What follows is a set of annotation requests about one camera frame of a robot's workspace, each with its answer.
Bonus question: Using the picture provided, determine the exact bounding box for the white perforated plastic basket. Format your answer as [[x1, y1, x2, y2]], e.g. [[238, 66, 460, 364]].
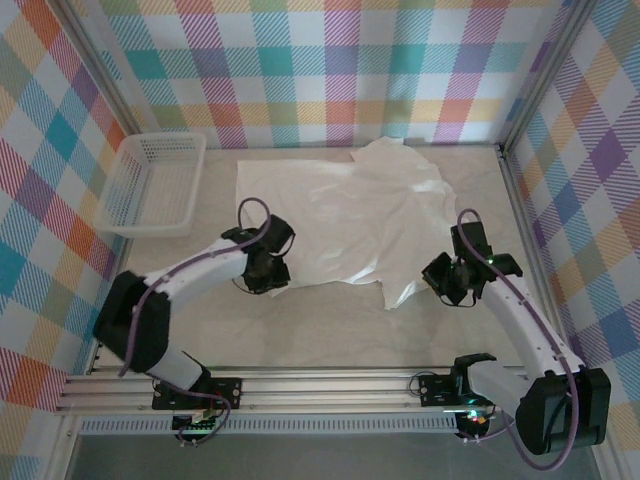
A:
[[97, 133, 208, 239]]

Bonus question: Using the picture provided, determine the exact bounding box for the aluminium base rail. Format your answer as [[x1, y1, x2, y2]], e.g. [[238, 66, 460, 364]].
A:
[[54, 367, 521, 415]]

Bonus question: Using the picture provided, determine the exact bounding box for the aluminium frame side bar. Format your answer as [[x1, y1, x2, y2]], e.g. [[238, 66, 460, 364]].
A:
[[498, 143, 581, 366]]

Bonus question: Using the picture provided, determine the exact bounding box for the grey slotted cable duct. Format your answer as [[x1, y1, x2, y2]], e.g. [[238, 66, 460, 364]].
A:
[[78, 417, 460, 437]]

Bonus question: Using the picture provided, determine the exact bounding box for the white t-shirt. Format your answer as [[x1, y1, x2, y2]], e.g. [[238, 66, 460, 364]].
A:
[[234, 137, 459, 312]]

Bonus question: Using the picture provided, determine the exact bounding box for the aluminium frame post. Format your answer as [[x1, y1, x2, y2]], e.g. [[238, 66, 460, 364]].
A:
[[52, 0, 144, 137], [497, 0, 594, 156]]

